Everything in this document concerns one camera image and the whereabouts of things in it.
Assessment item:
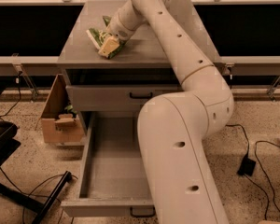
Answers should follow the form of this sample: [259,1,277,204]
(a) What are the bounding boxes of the black cable left wall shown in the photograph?
[0,72,23,120]

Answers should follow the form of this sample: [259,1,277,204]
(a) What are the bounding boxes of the black top drawer handle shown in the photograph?
[129,92,153,99]

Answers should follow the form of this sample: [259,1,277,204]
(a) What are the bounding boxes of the black chair base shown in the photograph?
[0,120,73,224]

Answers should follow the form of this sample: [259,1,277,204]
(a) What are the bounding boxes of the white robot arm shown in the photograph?
[107,0,233,224]

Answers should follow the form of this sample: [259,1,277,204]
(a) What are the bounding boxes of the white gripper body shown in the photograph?
[106,11,137,41]

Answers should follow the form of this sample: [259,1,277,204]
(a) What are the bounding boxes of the black power adapter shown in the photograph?
[237,155,256,176]

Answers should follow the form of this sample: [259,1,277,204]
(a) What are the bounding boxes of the black cable floor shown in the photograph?
[243,140,280,221]
[0,166,78,224]

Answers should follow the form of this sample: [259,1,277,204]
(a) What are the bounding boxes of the black cable right floor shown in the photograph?
[243,140,280,221]

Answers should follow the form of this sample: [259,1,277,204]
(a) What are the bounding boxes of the black open drawer handle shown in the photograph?
[130,207,156,218]

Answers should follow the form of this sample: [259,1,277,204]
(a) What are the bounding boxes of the open grey middle drawer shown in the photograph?
[62,112,154,217]

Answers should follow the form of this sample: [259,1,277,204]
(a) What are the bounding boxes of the black adapter cable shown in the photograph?
[225,123,250,158]

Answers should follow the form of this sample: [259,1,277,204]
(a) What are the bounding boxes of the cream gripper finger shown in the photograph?
[98,35,120,58]

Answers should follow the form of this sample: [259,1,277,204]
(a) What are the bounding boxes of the closed grey top drawer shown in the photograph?
[66,84,180,111]

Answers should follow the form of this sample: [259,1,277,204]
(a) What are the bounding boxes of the grey drawer cabinet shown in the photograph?
[59,0,233,137]

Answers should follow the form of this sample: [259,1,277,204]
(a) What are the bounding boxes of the green jalapeno chip bag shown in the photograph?
[86,28,125,59]

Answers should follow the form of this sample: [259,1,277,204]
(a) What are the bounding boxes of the brown cardboard box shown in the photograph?
[41,74,84,144]

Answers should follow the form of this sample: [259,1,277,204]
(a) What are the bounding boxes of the black cable left floor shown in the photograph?
[0,166,78,224]

